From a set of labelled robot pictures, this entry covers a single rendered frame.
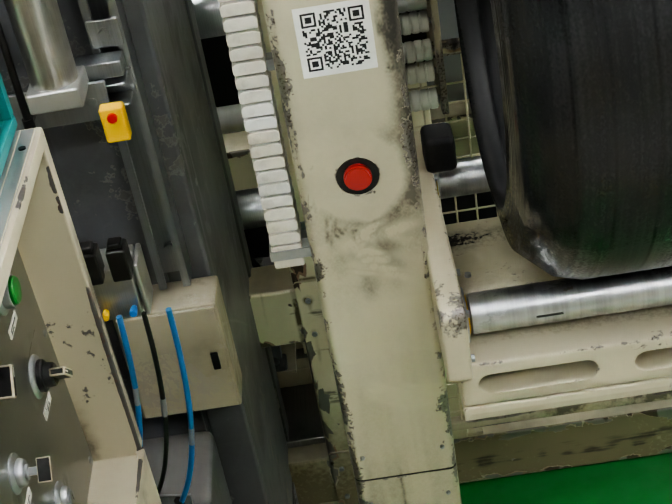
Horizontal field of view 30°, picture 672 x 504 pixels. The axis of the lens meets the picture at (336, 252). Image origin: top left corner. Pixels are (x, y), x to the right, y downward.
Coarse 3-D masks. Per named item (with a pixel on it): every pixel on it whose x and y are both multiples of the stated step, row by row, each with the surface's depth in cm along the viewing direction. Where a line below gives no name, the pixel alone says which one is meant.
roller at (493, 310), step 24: (504, 288) 135; (528, 288) 135; (552, 288) 134; (576, 288) 134; (600, 288) 133; (624, 288) 133; (648, 288) 133; (480, 312) 134; (504, 312) 134; (528, 312) 134; (552, 312) 134; (576, 312) 134; (600, 312) 134
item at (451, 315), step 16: (416, 144) 158; (432, 176) 151; (432, 192) 148; (432, 208) 145; (432, 224) 143; (432, 240) 140; (448, 240) 140; (432, 256) 137; (448, 256) 137; (432, 272) 135; (448, 272) 135; (432, 288) 136; (448, 288) 132; (448, 304) 130; (464, 304) 133; (448, 320) 129; (464, 320) 129; (448, 336) 130; (464, 336) 130; (448, 352) 131; (464, 352) 131; (448, 368) 133; (464, 368) 133
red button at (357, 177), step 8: (352, 168) 131; (360, 168) 131; (368, 168) 131; (344, 176) 132; (352, 176) 131; (360, 176) 131; (368, 176) 131; (352, 184) 132; (360, 184) 132; (368, 184) 132
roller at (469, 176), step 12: (456, 168) 157; (468, 168) 157; (480, 168) 157; (444, 180) 157; (456, 180) 157; (468, 180) 157; (480, 180) 157; (444, 192) 158; (456, 192) 158; (468, 192) 158; (480, 192) 159
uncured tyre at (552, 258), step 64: (512, 0) 108; (576, 0) 105; (640, 0) 104; (512, 64) 110; (576, 64) 106; (640, 64) 106; (512, 128) 115; (576, 128) 108; (640, 128) 108; (512, 192) 122; (576, 192) 113; (640, 192) 112; (576, 256) 121; (640, 256) 122
